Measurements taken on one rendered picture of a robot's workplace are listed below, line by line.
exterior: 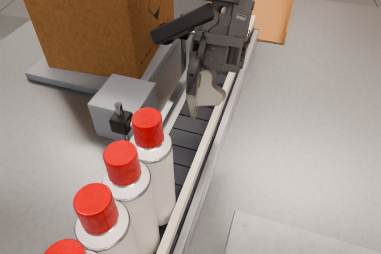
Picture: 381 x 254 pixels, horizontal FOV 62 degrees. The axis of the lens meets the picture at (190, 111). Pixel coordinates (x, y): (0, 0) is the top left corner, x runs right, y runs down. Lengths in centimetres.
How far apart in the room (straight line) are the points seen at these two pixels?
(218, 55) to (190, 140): 17
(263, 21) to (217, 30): 54
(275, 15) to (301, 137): 51
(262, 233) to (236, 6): 34
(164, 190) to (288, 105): 43
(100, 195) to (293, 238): 31
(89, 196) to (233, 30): 33
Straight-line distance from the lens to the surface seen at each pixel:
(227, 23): 52
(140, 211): 37
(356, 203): 64
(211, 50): 52
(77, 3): 72
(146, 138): 35
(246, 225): 50
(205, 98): 53
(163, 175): 39
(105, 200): 29
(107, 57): 76
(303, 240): 51
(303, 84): 83
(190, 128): 61
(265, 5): 115
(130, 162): 31
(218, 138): 60
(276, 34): 99
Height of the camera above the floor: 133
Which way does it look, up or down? 44 degrees down
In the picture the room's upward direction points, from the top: straight up
